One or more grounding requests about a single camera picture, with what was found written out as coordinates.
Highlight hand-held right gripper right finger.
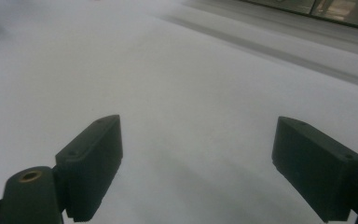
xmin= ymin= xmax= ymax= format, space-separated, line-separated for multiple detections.
xmin=271 ymin=116 xmax=358 ymax=224

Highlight dark glass panel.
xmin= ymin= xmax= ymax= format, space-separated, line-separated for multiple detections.
xmin=239 ymin=0 xmax=358 ymax=32

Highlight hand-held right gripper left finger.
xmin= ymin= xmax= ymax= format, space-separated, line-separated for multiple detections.
xmin=54 ymin=114 xmax=124 ymax=223

